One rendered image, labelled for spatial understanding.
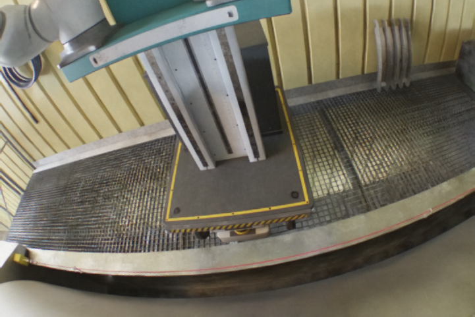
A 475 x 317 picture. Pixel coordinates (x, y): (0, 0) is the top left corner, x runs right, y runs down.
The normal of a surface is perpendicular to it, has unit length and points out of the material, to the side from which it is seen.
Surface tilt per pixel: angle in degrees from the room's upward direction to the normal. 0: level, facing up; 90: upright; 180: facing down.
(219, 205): 0
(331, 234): 1
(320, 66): 90
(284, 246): 0
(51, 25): 96
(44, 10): 87
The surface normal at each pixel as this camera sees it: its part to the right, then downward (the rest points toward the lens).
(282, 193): -0.23, -0.68
